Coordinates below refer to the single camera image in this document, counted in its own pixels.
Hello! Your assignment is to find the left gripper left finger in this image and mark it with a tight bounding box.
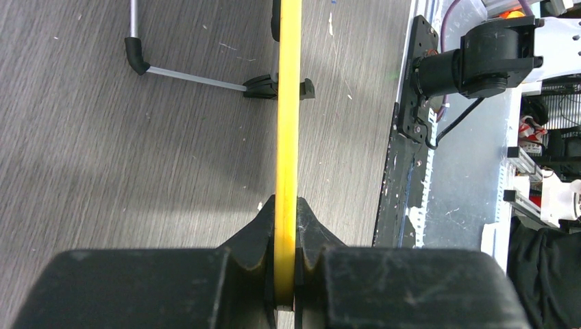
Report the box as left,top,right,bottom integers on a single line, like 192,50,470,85
219,195,276,328

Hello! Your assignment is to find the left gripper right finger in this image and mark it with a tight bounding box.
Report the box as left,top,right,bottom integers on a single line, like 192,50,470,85
294,197,345,328

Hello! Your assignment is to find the yellow framed whiteboard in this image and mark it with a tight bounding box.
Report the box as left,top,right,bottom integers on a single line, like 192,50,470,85
125,0,316,306

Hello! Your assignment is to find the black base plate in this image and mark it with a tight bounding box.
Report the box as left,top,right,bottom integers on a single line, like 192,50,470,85
373,15,438,248

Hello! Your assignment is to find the aluminium frame rail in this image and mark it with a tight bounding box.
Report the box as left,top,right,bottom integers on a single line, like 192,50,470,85
480,84,530,271

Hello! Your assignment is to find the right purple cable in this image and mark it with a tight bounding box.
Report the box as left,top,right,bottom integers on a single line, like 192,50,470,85
434,0,534,123

